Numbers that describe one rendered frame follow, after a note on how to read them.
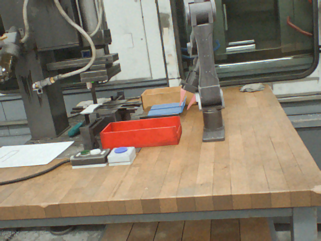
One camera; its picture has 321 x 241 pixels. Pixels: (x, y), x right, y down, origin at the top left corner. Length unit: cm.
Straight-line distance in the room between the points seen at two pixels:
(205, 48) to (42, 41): 60
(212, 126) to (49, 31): 67
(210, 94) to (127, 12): 95
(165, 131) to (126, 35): 98
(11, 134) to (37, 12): 120
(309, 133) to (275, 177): 116
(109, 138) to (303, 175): 61
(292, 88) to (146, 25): 81
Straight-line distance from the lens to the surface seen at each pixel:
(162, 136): 116
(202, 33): 118
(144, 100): 164
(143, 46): 201
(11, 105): 240
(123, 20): 203
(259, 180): 89
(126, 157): 106
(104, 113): 135
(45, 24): 142
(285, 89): 194
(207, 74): 119
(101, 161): 109
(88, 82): 136
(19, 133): 243
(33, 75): 146
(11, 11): 147
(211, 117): 120
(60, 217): 96
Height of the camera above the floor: 129
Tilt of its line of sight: 15 degrees down
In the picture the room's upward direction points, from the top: 9 degrees counter-clockwise
